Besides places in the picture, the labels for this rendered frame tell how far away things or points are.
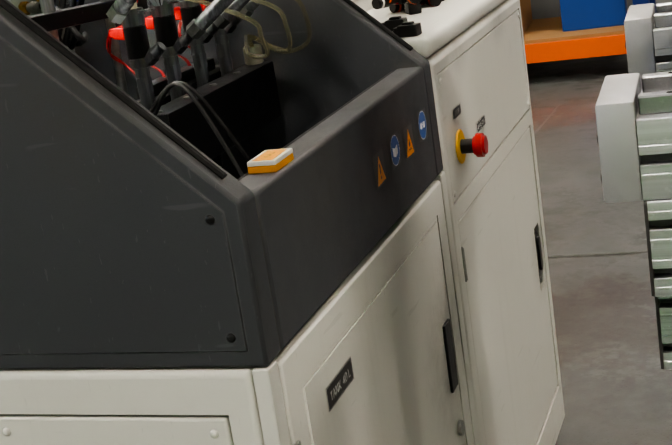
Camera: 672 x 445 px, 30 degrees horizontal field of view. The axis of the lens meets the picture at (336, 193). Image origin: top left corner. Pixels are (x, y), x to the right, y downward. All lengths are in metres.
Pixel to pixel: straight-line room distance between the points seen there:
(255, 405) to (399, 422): 0.39
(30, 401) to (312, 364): 0.28
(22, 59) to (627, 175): 0.55
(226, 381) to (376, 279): 0.34
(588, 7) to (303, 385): 5.66
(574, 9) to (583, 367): 3.94
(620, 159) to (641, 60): 0.50
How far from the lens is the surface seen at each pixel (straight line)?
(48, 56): 1.17
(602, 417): 2.83
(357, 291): 1.40
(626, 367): 3.07
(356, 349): 1.39
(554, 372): 2.57
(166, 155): 1.13
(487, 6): 2.15
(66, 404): 1.28
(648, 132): 1.11
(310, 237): 1.27
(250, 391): 1.18
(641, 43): 1.60
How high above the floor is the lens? 1.22
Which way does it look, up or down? 14 degrees down
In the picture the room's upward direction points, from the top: 9 degrees counter-clockwise
